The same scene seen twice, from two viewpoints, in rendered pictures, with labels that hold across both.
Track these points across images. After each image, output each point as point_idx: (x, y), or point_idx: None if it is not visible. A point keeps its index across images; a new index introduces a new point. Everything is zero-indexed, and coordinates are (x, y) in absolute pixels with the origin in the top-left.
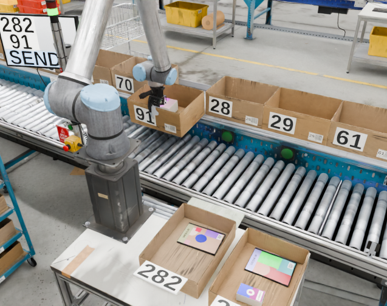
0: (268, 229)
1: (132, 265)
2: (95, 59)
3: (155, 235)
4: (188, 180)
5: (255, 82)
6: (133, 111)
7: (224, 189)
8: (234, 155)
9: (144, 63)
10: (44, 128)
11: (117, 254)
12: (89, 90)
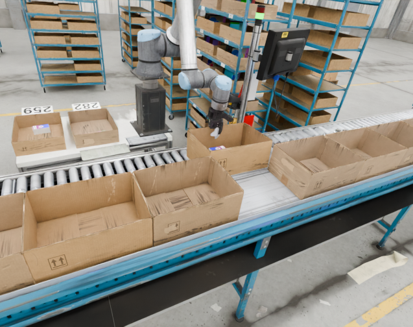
0: None
1: (115, 119)
2: (175, 24)
3: (122, 130)
4: (148, 158)
5: (196, 205)
6: (237, 134)
7: (117, 167)
8: None
9: (211, 71)
10: (286, 135)
11: (127, 119)
12: (152, 30)
